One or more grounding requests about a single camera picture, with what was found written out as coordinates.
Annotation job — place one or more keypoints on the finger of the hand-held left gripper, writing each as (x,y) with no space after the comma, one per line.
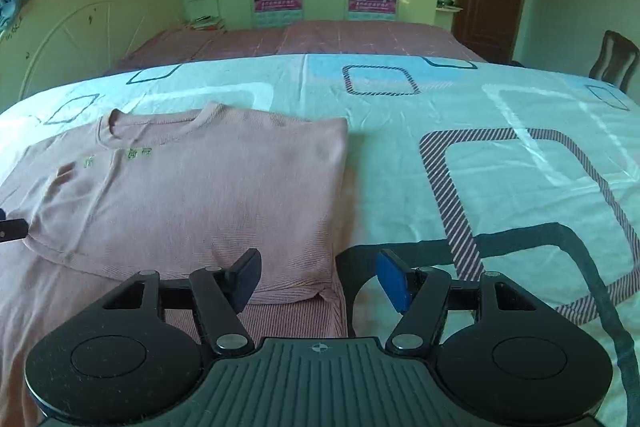
(14,229)

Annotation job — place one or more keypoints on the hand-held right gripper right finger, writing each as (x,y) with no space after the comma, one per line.
(392,283)

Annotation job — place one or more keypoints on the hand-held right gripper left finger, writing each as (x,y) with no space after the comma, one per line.
(246,278)

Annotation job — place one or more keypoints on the pink knit shirt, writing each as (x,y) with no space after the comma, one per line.
(190,202)

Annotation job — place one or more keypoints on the patterned light bed sheet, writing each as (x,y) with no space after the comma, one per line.
(500,177)

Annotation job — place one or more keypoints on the cream round headboard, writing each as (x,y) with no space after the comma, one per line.
(75,22)

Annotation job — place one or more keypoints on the pink checked bedspread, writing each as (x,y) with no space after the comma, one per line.
(320,38)

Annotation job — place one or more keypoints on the stack of books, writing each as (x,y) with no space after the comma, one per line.
(206,23)

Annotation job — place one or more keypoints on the dark wooden chair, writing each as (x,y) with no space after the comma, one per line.
(614,57)

